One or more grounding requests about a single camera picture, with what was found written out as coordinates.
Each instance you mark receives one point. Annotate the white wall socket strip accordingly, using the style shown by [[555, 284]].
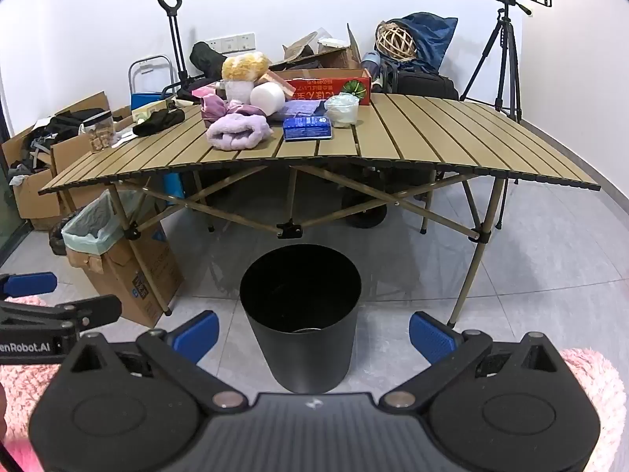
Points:
[[231, 43]]

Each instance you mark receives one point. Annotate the white plastic container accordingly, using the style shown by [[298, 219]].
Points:
[[333, 42]]

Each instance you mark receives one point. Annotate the green plastic bin liner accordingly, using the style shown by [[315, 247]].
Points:
[[98, 226]]

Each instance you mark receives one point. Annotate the cardboard box with blue labels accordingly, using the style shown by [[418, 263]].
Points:
[[142, 275]]

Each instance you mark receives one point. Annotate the small beige carton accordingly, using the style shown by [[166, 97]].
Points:
[[150, 108]]

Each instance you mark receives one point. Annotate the dark blue fabric bag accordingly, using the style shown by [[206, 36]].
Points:
[[432, 39]]

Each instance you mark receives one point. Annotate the tan slatted folding table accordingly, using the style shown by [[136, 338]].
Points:
[[417, 128]]

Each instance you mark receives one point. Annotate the blue tissue pack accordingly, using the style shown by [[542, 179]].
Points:
[[307, 128]]

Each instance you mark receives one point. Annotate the grey metal folding frame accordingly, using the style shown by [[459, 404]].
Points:
[[147, 65]]

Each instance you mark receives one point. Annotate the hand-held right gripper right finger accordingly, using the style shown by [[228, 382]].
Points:
[[432, 338]]

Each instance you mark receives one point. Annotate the black cloth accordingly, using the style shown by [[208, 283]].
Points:
[[157, 122]]

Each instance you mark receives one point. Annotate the black round trash bin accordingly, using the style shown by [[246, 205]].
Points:
[[299, 354]]

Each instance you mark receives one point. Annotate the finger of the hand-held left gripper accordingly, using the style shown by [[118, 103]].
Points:
[[88, 310], [29, 284]]

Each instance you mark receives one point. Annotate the blue plastic box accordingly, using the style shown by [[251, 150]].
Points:
[[145, 98]]

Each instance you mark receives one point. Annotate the wicker ball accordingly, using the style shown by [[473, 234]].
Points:
[[397, 43]]

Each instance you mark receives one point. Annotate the black bag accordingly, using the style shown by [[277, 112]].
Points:
[[206, 59]]

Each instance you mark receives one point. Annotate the open brown cardboard box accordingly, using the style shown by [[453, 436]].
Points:
[[339, 58]]

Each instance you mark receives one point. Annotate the white paper scrap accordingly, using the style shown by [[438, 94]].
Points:
[[125, 138]]

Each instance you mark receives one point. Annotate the blue foam pad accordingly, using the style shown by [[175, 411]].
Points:
[[172, 184]]

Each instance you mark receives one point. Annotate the black tripod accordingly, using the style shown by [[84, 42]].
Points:
[[506, 49]]

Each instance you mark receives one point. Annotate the blue bottle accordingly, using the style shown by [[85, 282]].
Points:
[[371, 64]]

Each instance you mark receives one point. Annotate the black suitcase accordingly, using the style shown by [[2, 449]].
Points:
[[427, 86]]

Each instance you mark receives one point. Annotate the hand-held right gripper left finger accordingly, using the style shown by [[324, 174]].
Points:
[[196, 337]]

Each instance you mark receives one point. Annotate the clear plastic bag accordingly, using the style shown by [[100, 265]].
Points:
[[342, 108]]

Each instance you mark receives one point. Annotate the purple fluffy towel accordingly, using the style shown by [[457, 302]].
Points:
[[236, 132]]

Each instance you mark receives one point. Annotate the red cardboard box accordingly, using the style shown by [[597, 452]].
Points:
[[314, 87]]

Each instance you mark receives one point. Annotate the clear snack jar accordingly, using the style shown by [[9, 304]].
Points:
[[100, 132]]

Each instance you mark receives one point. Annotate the yellow and pink plush toy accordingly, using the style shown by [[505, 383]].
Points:
[[243, 66]]

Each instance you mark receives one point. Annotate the large brown cardboard box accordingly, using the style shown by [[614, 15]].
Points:
[[73, 157]]

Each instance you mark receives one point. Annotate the lavender patterned pack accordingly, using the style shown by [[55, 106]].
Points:
[[302, 107]]

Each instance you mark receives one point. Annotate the white paper roll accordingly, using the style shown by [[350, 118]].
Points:
[[268, 98]]

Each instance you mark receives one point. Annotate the pink satin scrunchie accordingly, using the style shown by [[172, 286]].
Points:
[[216, 106]]

